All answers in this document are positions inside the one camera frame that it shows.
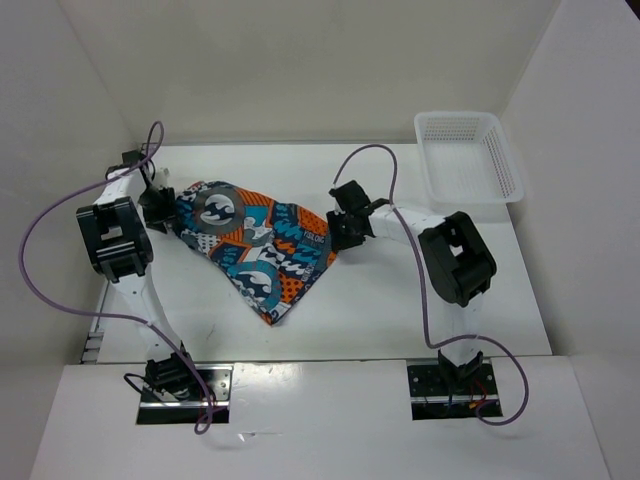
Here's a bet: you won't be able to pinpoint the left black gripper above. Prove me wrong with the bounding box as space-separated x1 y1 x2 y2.
137 186 180 235

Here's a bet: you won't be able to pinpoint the colourful patterned shorts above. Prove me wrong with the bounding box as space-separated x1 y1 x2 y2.
174 181 337 326

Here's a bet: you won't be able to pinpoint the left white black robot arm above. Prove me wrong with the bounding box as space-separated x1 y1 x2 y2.
76 150 200 401

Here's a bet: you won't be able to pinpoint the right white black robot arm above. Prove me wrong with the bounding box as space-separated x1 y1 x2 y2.
327 180 497 393

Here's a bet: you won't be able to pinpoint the white perforated plastic basket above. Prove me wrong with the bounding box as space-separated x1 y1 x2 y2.
414 111 524 205

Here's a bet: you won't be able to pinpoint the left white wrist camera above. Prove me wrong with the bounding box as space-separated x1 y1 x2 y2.
151 166 169 189

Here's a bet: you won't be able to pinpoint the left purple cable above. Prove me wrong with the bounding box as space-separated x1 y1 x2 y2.
17 119 230 435

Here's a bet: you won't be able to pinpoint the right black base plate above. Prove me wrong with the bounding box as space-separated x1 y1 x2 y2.
407 361 503 421

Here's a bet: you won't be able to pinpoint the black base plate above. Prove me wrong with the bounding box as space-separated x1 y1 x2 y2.
407 361 503 421
123 364 233 426

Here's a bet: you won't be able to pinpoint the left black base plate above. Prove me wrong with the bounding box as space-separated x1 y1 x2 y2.
123 364 233 426

